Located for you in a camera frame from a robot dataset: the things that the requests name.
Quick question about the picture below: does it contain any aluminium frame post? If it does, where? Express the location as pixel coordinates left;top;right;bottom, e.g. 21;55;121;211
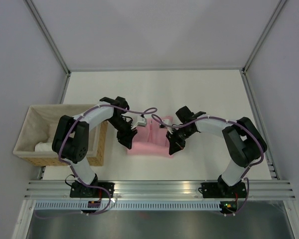
23;0;71;76
241;0;289;75

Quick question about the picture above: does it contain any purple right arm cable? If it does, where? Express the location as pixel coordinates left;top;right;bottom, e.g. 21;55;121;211
151;114;266;217

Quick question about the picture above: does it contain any aluminium mounting rail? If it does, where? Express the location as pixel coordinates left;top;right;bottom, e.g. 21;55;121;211
24;180;296;201

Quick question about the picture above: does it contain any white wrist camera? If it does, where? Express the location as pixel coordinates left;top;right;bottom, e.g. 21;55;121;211
132;116;147;128
159;119;172;128

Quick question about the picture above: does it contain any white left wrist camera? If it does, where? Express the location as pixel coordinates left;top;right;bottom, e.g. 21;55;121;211
132;116;147;128

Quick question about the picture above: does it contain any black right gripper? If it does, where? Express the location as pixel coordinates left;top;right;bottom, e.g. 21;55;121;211
166;125;195;154

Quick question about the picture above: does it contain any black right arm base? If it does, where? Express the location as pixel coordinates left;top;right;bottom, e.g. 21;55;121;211
198;182;247;199

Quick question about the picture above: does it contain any aluminium frame post right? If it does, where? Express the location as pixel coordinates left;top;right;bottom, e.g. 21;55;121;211
241;0;289;75

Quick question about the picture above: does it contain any white slotted cable duct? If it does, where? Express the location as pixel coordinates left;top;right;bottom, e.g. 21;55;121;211
34;201;237;210

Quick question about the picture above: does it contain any rolled white t shirt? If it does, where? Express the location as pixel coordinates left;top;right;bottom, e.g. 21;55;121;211
34;142;52;152

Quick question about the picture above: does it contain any aluminium frame post left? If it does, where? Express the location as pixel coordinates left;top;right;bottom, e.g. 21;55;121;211
23;0;71;76

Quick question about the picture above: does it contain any aluminium frame rail back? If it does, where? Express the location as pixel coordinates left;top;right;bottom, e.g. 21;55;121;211
69;67;244;73

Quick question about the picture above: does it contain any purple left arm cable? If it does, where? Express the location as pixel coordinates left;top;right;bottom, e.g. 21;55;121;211
57;104;157;215

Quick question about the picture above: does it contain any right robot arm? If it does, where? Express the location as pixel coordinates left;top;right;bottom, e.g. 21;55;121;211
166;106;268;197

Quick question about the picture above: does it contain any wicker basket with liner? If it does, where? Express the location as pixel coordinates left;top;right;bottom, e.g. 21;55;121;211
13;104;108;166

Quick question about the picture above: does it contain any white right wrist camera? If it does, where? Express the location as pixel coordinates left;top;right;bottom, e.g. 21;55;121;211
159;119;172;128

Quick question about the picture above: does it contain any pink t shirt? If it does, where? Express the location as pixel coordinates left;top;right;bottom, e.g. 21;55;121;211
127;118;173;158

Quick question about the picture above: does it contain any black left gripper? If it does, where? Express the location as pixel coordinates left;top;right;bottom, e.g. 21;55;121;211
107;116;137;150

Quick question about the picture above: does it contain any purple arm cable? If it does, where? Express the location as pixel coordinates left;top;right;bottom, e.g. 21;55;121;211
151;114;266;217
57;104;157;215

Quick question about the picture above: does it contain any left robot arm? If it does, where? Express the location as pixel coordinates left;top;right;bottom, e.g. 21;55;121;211
52;97;137;197

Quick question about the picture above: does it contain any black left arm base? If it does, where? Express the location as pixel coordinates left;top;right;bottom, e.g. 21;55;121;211
64;174;115;199

